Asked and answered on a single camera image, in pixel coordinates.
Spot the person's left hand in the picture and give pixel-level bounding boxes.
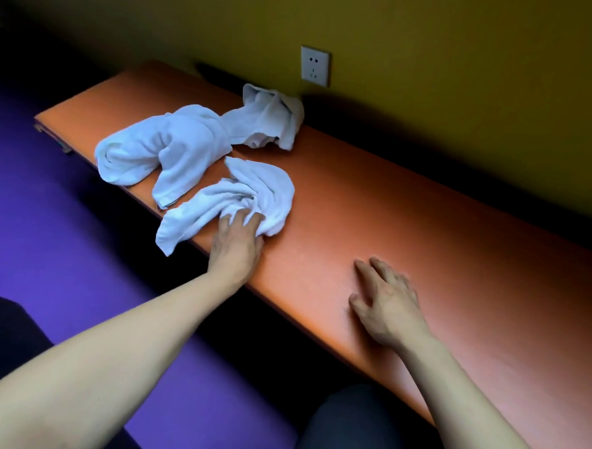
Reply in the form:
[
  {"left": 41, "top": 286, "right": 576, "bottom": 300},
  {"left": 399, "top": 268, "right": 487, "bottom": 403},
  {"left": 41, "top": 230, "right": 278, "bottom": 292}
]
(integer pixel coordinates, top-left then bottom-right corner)
[{"left": 207, "top": 208, "right": 267, "bottom": 287}]

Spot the person's right hand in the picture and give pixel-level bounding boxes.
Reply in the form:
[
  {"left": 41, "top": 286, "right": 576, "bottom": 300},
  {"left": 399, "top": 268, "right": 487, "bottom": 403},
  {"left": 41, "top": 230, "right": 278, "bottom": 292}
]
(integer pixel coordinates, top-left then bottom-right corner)
[{"left": 346, "top": 256, "right": 437, "bottom": 353}]

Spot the small white towel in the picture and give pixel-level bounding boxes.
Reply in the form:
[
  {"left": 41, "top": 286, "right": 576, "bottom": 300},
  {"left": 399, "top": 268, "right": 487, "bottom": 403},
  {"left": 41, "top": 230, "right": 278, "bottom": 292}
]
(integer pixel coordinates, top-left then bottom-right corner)
[{"left": 154, "top": 152, "right": 297, "bottom": 264}]

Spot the person's left forearm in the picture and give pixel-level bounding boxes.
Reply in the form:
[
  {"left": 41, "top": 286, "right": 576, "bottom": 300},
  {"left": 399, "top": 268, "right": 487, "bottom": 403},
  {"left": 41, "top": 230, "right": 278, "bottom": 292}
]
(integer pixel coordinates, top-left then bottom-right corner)
[{"left": 0, "top": 259, "right": 248, "bottom": 449}]

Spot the person's right forearm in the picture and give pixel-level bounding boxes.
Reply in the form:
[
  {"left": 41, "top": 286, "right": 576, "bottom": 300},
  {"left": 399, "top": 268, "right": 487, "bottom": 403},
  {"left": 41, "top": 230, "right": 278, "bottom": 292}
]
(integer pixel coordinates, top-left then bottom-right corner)
[{"left": 389, "top": 331, "right": 566, "bottom": 449}]

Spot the large rolled white towel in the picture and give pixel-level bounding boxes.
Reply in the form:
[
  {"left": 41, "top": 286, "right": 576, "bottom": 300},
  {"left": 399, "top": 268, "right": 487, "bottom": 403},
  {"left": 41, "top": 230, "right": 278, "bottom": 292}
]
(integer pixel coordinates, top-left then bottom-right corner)
[{"left": 91, "top": 98, "right": 235, "bottom": 214}]

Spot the bunched white towel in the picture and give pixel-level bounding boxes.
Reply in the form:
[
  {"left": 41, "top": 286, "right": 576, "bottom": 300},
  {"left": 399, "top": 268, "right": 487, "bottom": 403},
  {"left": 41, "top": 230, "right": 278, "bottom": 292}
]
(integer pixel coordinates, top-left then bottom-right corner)
[{"left": 220, "top": 82, "right": 307, "bottom": 152}]

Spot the person's right leg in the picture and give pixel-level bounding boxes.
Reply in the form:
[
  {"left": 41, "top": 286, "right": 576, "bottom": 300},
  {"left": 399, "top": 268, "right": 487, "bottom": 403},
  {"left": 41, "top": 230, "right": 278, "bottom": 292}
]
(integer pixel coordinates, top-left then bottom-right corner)
[{"left": 288, "top": 379, "right": 459, "bottom": 449}]

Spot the white wall socket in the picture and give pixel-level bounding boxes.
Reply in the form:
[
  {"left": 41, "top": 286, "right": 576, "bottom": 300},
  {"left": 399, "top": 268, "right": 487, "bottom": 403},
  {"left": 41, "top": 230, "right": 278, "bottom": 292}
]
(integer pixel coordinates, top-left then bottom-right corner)
[{"left": 299, "top": 45, "right": 332, "bottom": 88}]

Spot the metal shelf bracket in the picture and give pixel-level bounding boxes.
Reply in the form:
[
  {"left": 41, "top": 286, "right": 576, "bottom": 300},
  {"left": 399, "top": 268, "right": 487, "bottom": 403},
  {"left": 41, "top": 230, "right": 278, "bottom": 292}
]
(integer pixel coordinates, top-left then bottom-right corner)
[{"left": 32, "top": 123, "right": 75, "bottom": 154}]

